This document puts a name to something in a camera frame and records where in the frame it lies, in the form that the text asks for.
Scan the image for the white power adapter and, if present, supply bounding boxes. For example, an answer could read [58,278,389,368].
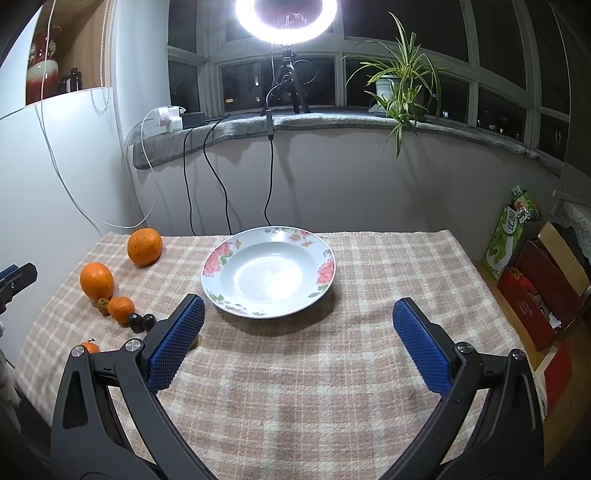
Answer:
[155,106,185,133]

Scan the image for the red white vase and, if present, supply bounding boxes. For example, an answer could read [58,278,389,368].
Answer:
[26,25,62,105]

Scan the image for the white charging cable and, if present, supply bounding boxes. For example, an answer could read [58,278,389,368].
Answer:
[35,0,164,231]

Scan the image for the black light tripod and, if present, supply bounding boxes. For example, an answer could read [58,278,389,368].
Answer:
[263,46,311,115]

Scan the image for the large smooth oval orange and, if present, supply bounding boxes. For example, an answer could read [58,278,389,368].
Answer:
[79,262,114,302]

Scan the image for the red cardboard box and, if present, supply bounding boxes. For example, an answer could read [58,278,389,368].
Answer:
[497,222,590,351]

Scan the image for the floral white plate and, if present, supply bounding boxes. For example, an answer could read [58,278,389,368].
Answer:
[200,226,337,320]

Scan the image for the grey windowsill mat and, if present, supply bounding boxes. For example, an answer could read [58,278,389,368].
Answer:
[127,113,563,175]

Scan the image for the large round spotted orange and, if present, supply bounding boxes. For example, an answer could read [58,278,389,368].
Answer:
[127,228,163,267]

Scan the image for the black power brick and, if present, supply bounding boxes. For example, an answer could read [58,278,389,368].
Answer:
[181,112,205,129]

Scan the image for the small mandarin orange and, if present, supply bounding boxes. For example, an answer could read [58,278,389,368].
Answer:
[107,297,135,326]

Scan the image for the dark grape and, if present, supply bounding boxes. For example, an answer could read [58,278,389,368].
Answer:
[141,314,157,332]
[128,313,144,333]

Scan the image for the beige plaid tablecloth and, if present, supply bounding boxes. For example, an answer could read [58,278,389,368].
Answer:
[16,230,525,479]

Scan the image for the black cable left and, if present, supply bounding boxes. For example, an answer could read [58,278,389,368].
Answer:
[182,120,219,236]

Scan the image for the green juice carton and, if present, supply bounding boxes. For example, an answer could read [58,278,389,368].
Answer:
[482,185,544,280]

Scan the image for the brown longan fruit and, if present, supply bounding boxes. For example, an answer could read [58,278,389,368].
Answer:
[96,298,110,316]

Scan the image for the black cable middle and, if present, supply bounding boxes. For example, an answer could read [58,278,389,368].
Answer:
[201,115,233,235]

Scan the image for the spider plant in pot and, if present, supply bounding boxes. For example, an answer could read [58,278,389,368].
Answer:
[346,12,445,155]

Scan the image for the black ring light cable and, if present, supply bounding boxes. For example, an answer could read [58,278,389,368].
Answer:
[262,68,297,227]

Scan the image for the white cabinet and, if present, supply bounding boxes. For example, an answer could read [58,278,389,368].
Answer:
[1,88,141,362]

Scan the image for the tiny orange kumquat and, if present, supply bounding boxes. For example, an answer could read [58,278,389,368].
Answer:
[81,341,100,354]

